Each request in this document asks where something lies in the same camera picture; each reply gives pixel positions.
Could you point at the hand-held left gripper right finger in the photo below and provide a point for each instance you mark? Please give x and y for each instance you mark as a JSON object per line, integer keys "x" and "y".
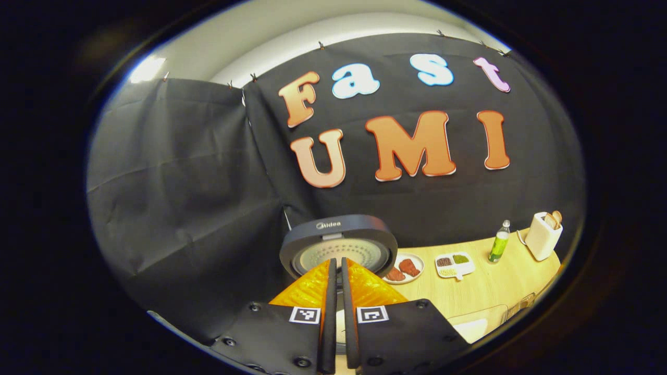
{"x": 348, "y": 312}

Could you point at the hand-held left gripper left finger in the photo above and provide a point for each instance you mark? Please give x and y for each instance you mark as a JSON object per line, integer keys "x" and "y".
{"x": 328, "y": 312}

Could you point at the silver black rice cooker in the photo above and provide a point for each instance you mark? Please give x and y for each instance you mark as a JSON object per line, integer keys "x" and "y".
{"x": 338, "y": 228}

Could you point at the white rice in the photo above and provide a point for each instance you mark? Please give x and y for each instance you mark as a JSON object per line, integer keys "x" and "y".
{"x": 471, "y": 330}

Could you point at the red meat piece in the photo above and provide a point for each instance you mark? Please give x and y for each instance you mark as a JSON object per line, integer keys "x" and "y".
{"x": 394, "y": 274}
{"x": 410, "y": 267}

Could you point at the white round plate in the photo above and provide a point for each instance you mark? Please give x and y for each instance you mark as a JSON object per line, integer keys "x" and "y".
{"x": 417, "y": 255}

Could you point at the pale beans portion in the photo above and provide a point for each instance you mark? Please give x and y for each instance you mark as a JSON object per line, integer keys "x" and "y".
{"x": 447, "y": 272}

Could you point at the dark beans portion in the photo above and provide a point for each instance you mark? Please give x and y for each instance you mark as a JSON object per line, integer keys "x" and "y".
{"x": 444, "y": 261}

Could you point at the green beans portion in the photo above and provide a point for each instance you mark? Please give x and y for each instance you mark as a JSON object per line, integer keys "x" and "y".
{"x": 460, "y": 259}

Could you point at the white divided dish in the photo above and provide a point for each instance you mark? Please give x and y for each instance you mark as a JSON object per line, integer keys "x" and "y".
{"x": 466, "y": 268}

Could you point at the green label plastic bottle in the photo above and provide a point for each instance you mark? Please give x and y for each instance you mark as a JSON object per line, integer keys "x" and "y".
{"x": 499, "y": 247}

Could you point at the black backdrop cloth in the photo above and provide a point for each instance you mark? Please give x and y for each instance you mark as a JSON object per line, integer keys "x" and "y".
{"x": 182, "y": 208}

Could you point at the white toaster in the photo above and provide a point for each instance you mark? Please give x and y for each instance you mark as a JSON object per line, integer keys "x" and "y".
{"x": 541, "y": 242}

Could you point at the toast bread slice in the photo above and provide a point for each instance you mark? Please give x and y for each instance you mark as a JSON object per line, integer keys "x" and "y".
{"x": 557, "y": 217}
{"x": 549, "y": 221}

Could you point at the ceiling light panel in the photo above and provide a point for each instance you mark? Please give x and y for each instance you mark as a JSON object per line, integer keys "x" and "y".
{"x": 146, "y": 69}

